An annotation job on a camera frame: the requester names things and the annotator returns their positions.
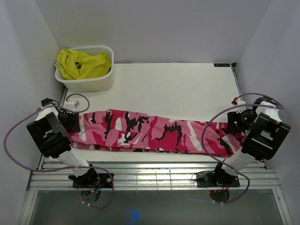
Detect aluminium rail frame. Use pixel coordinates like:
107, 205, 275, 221
27, 162, 281, 191

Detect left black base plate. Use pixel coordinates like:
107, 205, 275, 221
71, 173, 113, 188

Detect yellow trousers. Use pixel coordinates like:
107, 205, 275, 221
54, 49, 112, 80

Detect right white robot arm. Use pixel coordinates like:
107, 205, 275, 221
211, 96, 291, 186

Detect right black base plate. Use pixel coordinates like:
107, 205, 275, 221
196, 172, 240, 188

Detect pink camouflage trousers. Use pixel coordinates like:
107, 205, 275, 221
68, 109, 242, 158

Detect white plastic basket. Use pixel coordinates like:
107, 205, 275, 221
54, 45, 114, 92

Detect blue label sticker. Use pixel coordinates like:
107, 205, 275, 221
213, 63, 231, 68

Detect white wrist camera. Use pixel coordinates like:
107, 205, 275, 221
232, 97, 247, 114
64, 100, 79, 111

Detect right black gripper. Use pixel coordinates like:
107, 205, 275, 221
225, 110, 258, 134

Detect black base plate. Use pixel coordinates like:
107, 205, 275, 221
196, 172, 240, 188
71, 173, 113, 188

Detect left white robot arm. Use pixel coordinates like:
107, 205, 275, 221
26, 98, 100, 188

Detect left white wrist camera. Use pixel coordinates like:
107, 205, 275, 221
64, 100, 79, 111

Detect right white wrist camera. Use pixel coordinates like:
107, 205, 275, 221
232, 97, 247, 114

